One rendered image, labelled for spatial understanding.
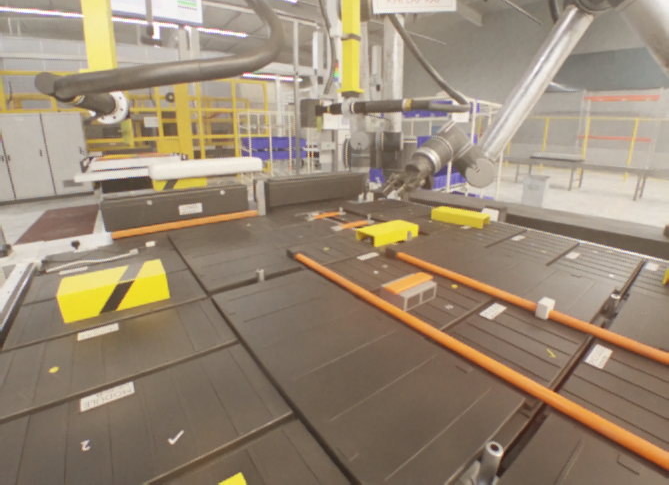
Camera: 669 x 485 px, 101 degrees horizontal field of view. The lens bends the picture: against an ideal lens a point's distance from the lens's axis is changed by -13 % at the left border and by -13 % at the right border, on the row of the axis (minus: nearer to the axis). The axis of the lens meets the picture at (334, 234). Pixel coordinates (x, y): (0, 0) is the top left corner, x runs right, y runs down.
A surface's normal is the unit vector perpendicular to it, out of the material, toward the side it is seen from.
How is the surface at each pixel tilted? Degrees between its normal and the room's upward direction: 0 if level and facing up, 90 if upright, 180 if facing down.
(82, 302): 90
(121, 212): 90
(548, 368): 0
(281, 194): 90
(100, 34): 90
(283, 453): 0
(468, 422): 0
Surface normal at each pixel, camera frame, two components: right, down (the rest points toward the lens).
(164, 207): 0.59, 0.24
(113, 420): 0.00, -0.96
